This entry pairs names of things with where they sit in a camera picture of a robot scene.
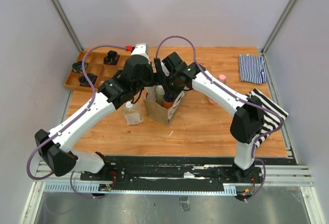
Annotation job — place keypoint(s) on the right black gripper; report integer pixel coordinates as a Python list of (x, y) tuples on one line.
[(174, 92)]

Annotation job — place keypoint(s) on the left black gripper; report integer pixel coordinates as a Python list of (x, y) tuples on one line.
[(157, 78)]

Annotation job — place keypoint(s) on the orange spray bottle front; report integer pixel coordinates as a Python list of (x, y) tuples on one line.
[(168, 101)]

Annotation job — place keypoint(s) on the clear bottle pink cap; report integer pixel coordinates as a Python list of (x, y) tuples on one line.
[(221, 78)]

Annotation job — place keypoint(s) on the clear bottle white cap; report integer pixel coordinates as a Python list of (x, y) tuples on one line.
[(132, 113)]

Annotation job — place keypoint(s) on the blue white striped cloth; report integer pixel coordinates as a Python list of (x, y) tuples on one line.
[(252, 69)]

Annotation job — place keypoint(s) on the black white striped cloth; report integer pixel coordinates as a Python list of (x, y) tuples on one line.
[(271, 121)]

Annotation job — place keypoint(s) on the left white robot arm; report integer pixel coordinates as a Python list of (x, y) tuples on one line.
[(55, 146)]

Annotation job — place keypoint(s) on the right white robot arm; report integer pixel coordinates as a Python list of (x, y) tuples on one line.
[(247, 119)]

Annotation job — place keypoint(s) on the canvas tote bag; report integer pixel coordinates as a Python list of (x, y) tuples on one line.
[(157, 112)]

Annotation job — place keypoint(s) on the small black rolled belt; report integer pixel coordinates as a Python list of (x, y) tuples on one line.
[(111, 58)]

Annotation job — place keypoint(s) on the wooden compartment tray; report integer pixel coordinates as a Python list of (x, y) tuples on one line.
[(96, 67)]

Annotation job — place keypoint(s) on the green patterned rolled belt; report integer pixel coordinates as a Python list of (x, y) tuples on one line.
[(77, 67)]

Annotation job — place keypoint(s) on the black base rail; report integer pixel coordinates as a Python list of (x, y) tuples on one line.
[(173, 173)]

